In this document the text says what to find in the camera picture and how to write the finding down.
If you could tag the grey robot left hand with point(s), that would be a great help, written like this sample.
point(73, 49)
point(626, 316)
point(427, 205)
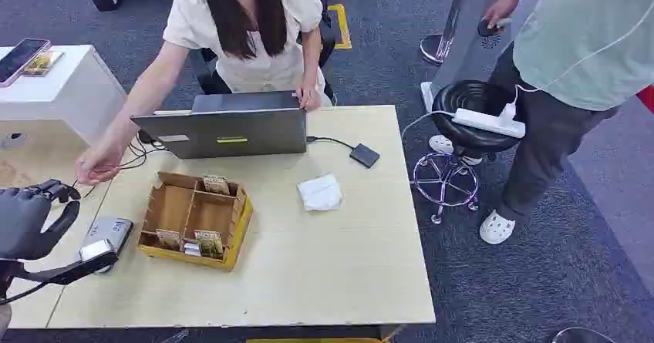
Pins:
point(23, 223)

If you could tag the black round object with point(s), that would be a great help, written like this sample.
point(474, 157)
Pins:
point(488, 28)

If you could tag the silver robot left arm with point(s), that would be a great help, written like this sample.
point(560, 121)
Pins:
point(4, 320)

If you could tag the silver card reader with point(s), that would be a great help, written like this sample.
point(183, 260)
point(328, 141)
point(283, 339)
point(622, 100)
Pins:
point(110, 228)

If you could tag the white cabinet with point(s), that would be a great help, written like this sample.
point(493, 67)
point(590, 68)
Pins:
point(76, 95)

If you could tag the gold printed card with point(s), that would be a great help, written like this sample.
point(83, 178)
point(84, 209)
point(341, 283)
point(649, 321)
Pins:
point(209, 242)
point(168, 238)
point(216, 184)

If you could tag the black computer mouse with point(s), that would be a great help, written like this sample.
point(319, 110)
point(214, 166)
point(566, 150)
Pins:
point(144, 137)

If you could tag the gold card in sleeve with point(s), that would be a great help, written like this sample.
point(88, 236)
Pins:
point(42, 63)

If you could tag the smartphone with pink case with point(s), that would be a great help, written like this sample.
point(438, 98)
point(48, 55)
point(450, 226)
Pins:
point(20, 57)

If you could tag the small white card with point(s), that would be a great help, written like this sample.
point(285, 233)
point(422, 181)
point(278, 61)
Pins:
point(191, 250)

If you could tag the wooden card box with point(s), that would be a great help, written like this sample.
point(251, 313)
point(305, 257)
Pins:
point(235, 228)

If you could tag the grey laptop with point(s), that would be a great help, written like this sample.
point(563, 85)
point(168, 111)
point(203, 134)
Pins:
point(230, 134)

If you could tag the black office chair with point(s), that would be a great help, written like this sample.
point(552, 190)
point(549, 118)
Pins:
point(212, 84)

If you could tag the seated person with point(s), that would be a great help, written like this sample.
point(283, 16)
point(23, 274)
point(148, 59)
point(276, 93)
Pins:
point(255, 60)

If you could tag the white tissue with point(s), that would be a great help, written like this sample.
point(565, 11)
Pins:
point(320, 193)

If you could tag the black external drive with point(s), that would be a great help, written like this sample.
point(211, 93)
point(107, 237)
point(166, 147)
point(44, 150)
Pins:
point(365, 155)

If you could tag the black round stool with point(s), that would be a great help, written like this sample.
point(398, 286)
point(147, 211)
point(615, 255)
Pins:
point(470, 100)

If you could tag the white power strip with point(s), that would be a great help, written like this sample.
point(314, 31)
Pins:
point(485, 122)

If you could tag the grey standing panel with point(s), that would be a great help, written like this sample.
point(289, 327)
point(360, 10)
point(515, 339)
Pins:
point(472, 49)

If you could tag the chrome round base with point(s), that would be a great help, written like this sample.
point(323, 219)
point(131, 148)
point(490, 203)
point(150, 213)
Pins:
point(580, 335)

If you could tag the standing person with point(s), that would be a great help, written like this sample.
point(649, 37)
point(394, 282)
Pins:
point(572, 44)

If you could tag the red object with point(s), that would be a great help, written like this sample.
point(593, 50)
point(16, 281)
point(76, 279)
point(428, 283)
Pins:
point(647, 98)

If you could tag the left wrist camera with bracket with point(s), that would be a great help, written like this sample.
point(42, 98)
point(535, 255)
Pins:
point(97, 251)

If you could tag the chrome stanchion post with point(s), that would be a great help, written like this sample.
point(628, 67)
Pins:
point(434, 48)

